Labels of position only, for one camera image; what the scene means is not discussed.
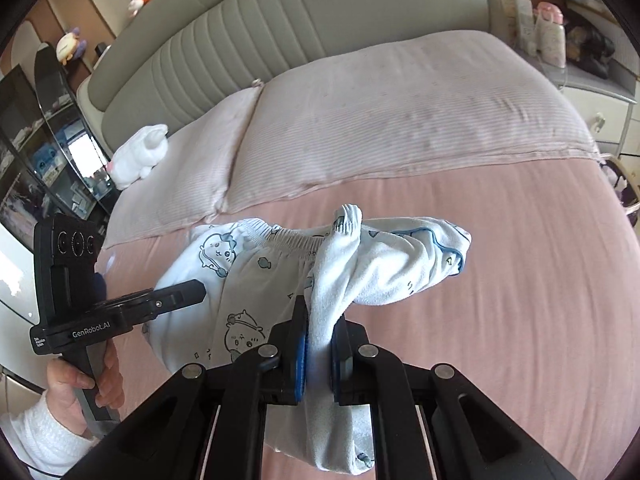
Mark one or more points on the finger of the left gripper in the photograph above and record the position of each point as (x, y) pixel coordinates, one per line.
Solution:
(140, 307)

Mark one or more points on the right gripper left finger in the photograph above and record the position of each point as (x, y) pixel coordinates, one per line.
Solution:
(207, 423)

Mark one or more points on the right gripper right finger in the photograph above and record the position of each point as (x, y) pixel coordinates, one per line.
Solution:
(431, 423)

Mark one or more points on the light blue cartoon pajama pants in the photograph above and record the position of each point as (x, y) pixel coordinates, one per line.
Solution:
(253, 272)

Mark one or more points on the white sleeve left forearm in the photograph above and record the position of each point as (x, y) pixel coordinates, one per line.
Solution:
(40, 441)

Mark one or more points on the person left hand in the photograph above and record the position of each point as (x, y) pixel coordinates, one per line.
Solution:
(63, 379)

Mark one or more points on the navy striped garment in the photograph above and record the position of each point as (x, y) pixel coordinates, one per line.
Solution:
(98, 292)

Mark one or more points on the black glass shelf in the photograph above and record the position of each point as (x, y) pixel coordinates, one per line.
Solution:
(51, 162)

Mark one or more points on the white plush toy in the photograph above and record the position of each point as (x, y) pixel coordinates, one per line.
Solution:
(136, 158)

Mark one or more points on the pink bed sheet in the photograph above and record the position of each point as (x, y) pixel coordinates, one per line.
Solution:
(544, 318)

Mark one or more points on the left checkered pink pillow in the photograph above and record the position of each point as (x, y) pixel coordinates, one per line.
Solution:
(190, 182)

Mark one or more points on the checkered pink pillow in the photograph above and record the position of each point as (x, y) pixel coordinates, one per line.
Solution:
(443, 101)
(190, 182)

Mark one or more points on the small purple white figurine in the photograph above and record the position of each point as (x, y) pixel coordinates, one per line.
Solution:
(70, 47)

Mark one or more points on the beige padded headboard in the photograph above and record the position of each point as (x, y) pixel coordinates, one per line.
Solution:
(178, 58)

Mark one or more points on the right checkered pink pillow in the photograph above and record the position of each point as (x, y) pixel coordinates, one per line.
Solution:
(443, 101)

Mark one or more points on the white bedside cabinet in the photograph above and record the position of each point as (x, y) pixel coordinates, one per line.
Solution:
(609, 107)

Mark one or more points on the pink white bottle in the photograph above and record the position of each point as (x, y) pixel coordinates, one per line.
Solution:
(549, 35)

